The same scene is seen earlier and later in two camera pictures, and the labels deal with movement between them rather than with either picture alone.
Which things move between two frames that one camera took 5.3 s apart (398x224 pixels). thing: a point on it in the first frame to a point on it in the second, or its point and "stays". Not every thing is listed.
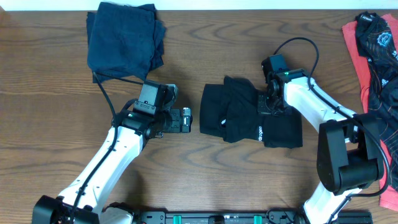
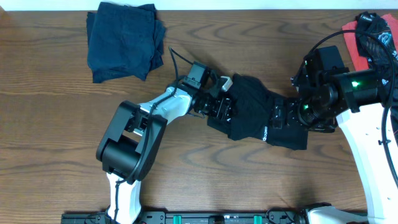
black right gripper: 265,104 to 277,113
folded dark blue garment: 124,40 stays
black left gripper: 175,121 to 224,107
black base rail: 250,218 stays
